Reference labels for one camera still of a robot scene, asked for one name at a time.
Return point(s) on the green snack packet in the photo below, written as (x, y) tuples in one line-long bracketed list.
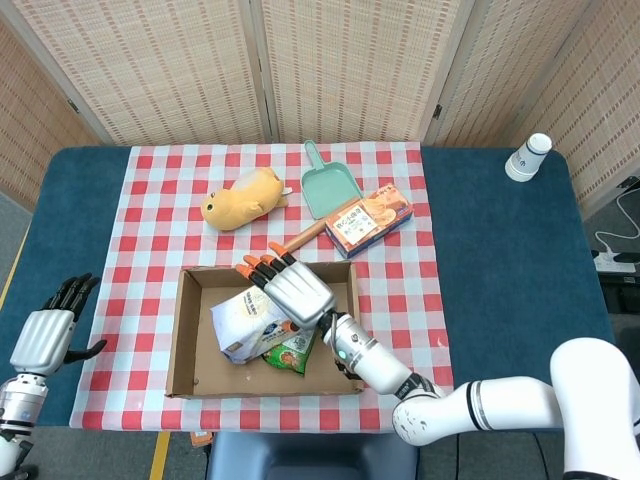
[(290, 357)]

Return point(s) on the open brown cardboard box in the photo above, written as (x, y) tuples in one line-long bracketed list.
[(200, 365)]

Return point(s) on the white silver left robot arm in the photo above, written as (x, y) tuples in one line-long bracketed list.
[(20, 400)]

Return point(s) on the white blue paper cup stack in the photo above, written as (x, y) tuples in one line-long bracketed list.
[(526, 159)]

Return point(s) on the mint green plastic dustpan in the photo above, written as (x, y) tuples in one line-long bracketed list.
[(327, 192)]

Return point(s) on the woven bamboo folding screen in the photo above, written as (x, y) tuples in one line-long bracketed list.
[(345, 65)]

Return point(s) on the small orange packet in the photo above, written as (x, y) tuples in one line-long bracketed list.
[(201, 439)]

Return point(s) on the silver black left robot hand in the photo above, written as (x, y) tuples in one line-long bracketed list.
[(42, 337)]

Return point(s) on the blue felt table cover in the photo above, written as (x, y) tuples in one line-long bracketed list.
[(500, 250)]

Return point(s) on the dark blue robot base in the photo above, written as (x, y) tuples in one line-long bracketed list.
[(310, 457)]

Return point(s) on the yellow plush animal toy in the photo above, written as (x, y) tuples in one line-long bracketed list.
[(240, 202)]

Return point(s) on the silver orange-tipped right robot hand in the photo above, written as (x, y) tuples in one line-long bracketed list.
[(300, 292)]

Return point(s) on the black equipment case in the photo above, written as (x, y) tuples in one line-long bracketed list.
[(620, 292)]

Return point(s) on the red white checked tablecloth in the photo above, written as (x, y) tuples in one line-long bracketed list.
[(150, 250)]

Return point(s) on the orange blue biscuit box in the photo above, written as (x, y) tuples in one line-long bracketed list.
[(367, 220)]

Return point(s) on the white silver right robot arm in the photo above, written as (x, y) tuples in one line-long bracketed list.
[(450, 405)]

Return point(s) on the white power strip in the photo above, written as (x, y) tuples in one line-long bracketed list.
[(612, 261)]

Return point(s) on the wooden rolling pin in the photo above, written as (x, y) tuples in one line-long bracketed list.
[(306, 236)]

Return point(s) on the white blue food bag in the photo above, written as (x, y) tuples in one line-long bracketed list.
[(245, 325)]

